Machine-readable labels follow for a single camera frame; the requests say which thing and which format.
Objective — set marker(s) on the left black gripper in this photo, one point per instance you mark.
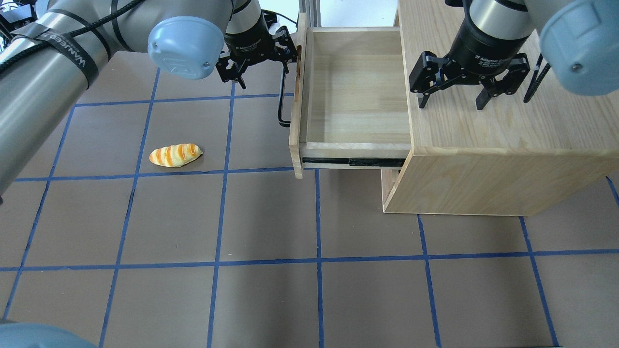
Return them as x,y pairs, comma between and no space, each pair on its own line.
247,43

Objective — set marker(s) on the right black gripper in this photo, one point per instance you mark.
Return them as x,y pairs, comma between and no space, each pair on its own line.
476,50

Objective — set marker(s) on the wooden drawer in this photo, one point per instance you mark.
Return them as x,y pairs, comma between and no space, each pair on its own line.
350,106

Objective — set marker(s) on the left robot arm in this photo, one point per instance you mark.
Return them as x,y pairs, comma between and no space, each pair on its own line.
111,213

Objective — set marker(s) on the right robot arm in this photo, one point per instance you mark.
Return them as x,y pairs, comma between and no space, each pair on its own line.
578,39

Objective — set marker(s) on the wooden drawer cabinet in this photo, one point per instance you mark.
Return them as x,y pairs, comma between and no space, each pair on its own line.
509,159

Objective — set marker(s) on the striped toy bread loaf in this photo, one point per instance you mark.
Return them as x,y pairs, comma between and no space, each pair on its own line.
174,156

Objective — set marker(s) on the aluminium frame post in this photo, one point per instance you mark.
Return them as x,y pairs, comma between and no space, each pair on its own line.
312,10

